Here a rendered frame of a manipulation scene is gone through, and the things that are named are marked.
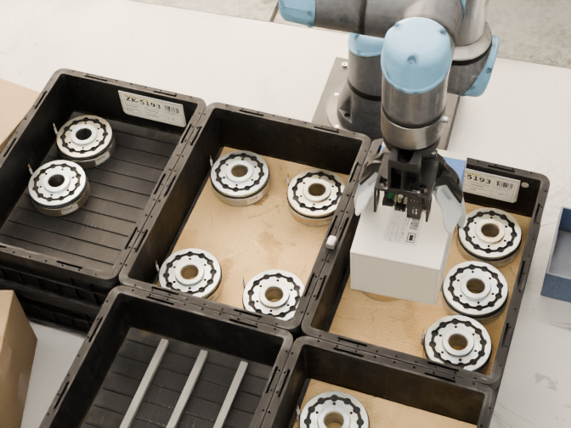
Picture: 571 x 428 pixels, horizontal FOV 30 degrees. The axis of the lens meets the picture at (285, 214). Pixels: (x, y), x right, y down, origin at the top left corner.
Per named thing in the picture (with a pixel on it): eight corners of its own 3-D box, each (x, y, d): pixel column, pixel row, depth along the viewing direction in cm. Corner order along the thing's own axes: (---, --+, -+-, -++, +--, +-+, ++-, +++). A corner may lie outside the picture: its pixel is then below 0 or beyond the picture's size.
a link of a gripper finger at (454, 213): (454, 255, 141) (417, 214, 136) (461, 220, 144) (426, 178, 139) (474, 250, 139) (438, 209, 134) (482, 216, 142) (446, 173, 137)
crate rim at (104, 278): (60, 75, 194) (57, 65, 193) (211, 109, 187) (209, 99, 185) (-49, 244, 172) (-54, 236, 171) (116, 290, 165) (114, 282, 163)
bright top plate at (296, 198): (302, 163, 185) (302, 161, 184) (355, 181, 182) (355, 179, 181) (277, 205, 180) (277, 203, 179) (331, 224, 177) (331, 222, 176)
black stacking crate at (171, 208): (217, 144, 195) (210, 103, 186) (372, 181, 187) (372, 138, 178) (129, 321, 173) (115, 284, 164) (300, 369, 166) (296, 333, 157)
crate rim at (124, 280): (211, 109, 187) (209, 99, 185) (373, 145, 180) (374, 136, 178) (116, 290, 165) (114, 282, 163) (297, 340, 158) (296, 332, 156)
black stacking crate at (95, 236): (72, 110, 202) (59, 69, 193) (216, 144, 195) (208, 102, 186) (-31, 276, 180) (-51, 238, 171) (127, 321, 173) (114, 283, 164)
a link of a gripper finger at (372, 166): (350, 178, 141) (388, 150, 135) (353, 170, 142) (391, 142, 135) (378, 196, 143) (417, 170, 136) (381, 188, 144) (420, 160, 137)
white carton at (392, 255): (382, 178, 157) (383, 139, 150) (462, 193, 155) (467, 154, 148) (350, 288, 146) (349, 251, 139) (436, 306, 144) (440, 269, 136)
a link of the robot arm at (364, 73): (353, 47, 203) (357, -9, 192) (423, 59, 200) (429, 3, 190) (339, 90, 195) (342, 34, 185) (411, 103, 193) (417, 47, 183)
